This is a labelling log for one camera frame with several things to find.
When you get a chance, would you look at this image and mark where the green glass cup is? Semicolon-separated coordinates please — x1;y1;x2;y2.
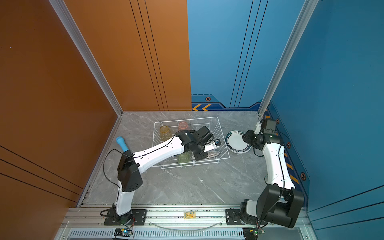
177;152;191;164

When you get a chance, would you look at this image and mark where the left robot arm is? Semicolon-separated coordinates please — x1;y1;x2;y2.
111;126;221;224

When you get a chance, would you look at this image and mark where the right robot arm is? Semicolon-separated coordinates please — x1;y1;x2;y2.
240;130;305;229

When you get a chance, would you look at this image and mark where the pink glass cup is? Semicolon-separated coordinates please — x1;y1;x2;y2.
178;121;190;131

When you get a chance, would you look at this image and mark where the yellow glass cup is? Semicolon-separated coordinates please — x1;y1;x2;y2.
159;126;172;142

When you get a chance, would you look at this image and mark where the blue cylindrical tool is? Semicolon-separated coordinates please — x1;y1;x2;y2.
116;137;129;152

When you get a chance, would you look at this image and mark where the yellow sticker tag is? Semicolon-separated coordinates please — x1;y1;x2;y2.
183;211;196;220

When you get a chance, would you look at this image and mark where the right circuit board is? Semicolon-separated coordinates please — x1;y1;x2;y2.
243;228;265;240

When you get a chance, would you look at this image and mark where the left green circuit board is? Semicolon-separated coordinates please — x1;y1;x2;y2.
113;228;134;240

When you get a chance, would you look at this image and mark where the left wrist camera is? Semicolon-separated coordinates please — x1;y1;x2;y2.
204;139;221;152

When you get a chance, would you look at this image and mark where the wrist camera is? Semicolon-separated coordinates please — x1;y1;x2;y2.
255;118;277;135
204;139;221;152

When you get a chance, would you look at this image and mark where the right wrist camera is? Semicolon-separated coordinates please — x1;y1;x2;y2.
255;118;277;135

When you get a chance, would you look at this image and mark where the white wire dish rack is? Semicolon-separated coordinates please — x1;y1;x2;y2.
153;117;230;170

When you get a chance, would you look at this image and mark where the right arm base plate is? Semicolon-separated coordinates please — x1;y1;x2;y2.
225;208;259;226

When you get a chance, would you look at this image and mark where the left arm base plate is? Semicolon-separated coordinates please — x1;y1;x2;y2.
100;208;147;226

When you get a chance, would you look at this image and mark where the right aluminium corner post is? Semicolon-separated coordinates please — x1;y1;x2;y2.
258;0;319;120

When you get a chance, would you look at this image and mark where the aluminium corner post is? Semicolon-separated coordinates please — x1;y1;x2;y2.
49;0;123;117
258;0;319;120

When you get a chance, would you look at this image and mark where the left aluminium corner post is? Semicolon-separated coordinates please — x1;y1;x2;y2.
49;0;123;117

